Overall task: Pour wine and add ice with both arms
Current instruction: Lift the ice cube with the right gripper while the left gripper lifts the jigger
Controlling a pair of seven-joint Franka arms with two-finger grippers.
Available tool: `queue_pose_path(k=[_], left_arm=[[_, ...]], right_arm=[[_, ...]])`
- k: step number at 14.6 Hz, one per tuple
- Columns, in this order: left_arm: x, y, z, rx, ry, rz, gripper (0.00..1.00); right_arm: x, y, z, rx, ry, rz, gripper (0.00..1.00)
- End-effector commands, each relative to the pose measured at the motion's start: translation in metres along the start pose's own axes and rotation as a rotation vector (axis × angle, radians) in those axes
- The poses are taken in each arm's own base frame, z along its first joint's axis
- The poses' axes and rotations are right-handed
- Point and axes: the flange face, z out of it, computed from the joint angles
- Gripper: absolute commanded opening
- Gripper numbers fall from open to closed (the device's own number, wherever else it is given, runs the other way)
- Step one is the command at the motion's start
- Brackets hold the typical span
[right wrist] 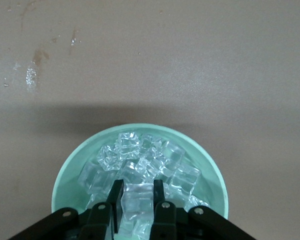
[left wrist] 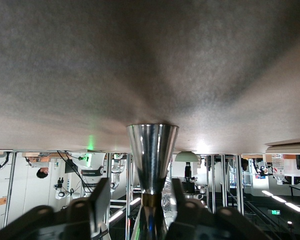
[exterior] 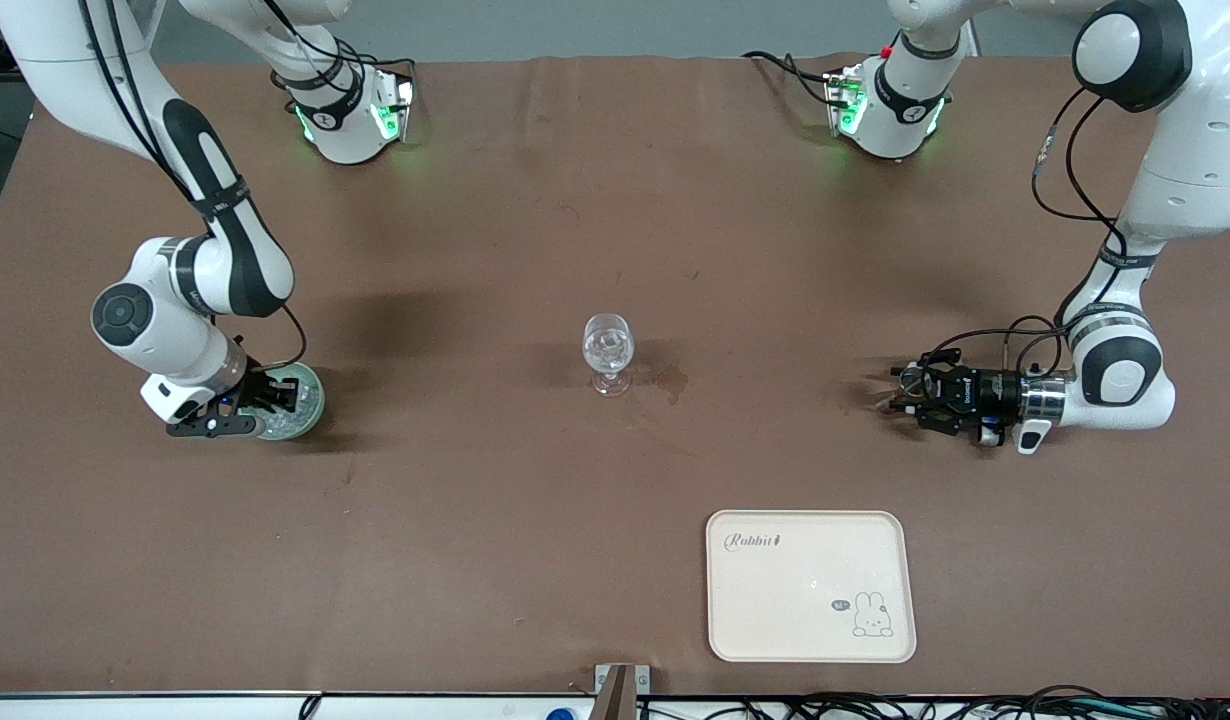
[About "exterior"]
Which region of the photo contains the black left base cable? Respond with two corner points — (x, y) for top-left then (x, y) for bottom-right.
(743, 50), (841, 106)

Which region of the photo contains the pile of clear ice cubes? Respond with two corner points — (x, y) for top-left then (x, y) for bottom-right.
(260, 380), (318, 437)

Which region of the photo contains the cream rabbit print tray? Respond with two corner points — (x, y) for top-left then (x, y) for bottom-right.
(706, 510), (918, 664)

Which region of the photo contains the black right base cable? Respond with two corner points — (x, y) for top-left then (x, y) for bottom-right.
(265, 0), (418, 91)

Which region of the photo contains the black cable bundle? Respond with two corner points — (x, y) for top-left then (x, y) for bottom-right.
(635, 685), (1230, 720)

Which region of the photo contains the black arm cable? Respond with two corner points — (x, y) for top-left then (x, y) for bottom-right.
(80, 0), (308, 373)
(920, 88), (1126, 379)

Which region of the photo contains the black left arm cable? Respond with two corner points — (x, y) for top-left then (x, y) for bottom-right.
(920, 88), (1126, 379)

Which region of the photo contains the brown table cover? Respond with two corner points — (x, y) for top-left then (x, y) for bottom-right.
(0, 55), (1230, 698)

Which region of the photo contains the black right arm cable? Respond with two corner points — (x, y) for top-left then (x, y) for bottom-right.
(80, 0), (308, 373)

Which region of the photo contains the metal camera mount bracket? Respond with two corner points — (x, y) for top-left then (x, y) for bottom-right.
(594, 664), (651, 720)

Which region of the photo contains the green ceramic bowl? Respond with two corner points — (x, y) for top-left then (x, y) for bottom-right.
(240, 362), (326, 441)

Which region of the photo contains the clear wine glass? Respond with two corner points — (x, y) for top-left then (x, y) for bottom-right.
(582, 313), (636, 398)

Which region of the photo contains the black base cable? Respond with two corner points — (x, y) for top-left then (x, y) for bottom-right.
(743, 50), (841, 106)
(265, 0), (418, 91)

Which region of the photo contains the steel double jigger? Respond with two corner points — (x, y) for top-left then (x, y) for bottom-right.
(875, 368), (926, 415)

